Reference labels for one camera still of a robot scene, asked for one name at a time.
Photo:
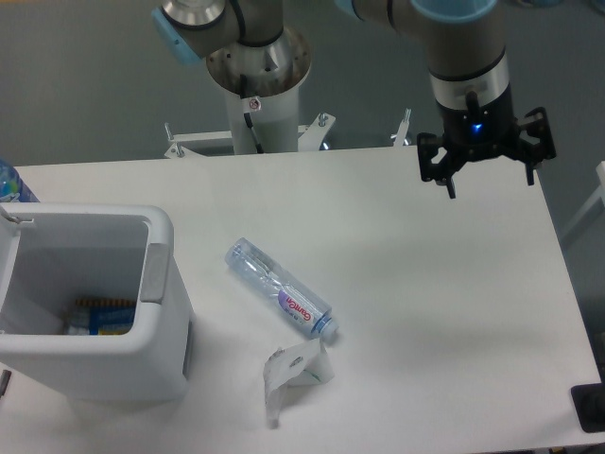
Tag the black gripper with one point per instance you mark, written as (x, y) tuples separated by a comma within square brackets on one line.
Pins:
[(475, 131)]

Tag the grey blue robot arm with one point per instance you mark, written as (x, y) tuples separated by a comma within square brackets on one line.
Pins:
[(463, 41)]

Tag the white trash can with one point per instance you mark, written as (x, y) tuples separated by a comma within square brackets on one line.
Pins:
[(53, 254)]

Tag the white furniture leg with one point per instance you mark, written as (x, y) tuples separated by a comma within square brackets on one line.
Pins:
[(587, 214)]

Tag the clear plastic water bottle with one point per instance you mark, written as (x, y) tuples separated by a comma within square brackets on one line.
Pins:
[(300, 305)]

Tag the black device at table edge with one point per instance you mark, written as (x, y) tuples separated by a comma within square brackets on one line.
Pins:
[(589, 404)]

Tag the blue yellow snack packet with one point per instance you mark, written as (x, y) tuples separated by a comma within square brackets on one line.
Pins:
[(100, 317)]

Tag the blue bottle at edge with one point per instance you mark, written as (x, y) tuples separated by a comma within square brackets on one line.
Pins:
[(13, 188)]

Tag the white pedestal base frame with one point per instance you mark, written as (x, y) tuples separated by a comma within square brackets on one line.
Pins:
[(252, 137)]

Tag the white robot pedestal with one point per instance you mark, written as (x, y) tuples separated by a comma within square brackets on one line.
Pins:
[(262, 81)]

